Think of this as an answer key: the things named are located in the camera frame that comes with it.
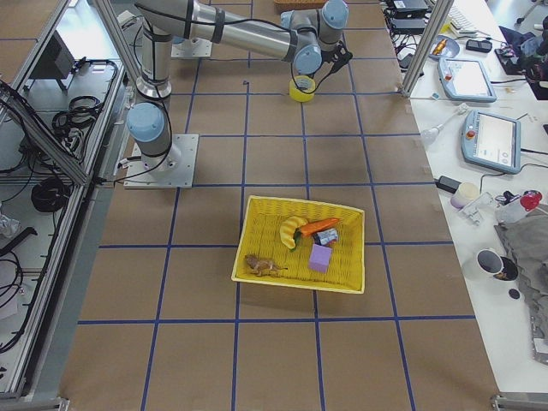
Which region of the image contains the yellow tape roll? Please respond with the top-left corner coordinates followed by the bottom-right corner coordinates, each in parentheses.
top-left (289, 75), bottom-right (316, 103)

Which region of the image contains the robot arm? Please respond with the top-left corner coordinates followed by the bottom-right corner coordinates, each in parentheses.
top-left (127, 1), bottom-right (353, 172)

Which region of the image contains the yellow toy banana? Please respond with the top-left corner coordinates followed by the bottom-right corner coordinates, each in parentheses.
top-left (279, 216), bottom-right (308, 250)

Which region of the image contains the yellow plastic basket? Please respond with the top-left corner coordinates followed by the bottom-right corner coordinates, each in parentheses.
top-left (231, 195), bottom-right (366, 294)

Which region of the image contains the orange toy carrot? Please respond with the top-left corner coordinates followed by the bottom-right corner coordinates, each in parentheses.
top-left (298, 217), bottom-right (340, 237)

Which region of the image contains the small grey can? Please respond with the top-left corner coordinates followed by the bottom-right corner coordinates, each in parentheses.
top-left (312, 228), bottom-right (339, 247)

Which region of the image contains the brown toy dinosaur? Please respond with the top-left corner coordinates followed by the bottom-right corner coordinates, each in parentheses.
top-left (244, 254), bottom-right (287, 277)

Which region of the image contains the purple foam block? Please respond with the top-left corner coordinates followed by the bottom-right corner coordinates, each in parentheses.
top-left (308, 244), bottom-right (332, 273)

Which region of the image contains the black power adapter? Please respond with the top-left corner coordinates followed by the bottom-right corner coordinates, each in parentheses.
top-left (435, 176), bottom-right (462, 194)

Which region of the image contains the lavender cup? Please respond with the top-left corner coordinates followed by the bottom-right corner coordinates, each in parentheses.
top-left (450, 182), bottom-right (480, 209)

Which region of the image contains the brown wicker basket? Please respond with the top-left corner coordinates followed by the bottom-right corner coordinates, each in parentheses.
top-left (273, 0), bottom-right (326, 13)

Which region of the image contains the white mug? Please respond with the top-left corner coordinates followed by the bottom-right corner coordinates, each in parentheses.
top-left (462, 248), bottom-right (504, 281)

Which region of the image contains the far teach pendant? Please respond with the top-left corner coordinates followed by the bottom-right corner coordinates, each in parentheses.
top-left (438, 57), bottom-right (497, 103)

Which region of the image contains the teach pendant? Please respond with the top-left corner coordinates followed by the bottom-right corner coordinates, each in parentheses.
top-left (461, 110), bottom-right (521, 175)
top-left (438, 57), bottom-right (497, 103)

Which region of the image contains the near teach pendant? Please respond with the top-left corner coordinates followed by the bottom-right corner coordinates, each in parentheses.
top-left (461, 110), bottom-right (521, 175)

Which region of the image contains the blue plate with brass part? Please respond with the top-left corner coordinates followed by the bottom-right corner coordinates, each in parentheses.
top-left (429, 35), bottom-right (461, 60)

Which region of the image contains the grey cloth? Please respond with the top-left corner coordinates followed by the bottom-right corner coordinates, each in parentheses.
top-left (495, 213), bottom-right (547, 365)

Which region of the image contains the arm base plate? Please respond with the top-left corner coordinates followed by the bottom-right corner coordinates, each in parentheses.
top-left (123, 134), bottom-right (199, 189)
top-left (171, 37), bottom-right (212, 59)

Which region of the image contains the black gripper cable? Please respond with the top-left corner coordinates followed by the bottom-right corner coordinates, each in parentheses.
top-left (295, 59), bottom-right (343, 93)

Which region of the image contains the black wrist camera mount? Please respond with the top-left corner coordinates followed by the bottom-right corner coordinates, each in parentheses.
top-left (321, 40), bottom-right (353, 74)

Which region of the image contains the aluminium frame post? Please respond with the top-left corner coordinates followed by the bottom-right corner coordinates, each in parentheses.
top-left (400, 0), bottom-right (454, 98)

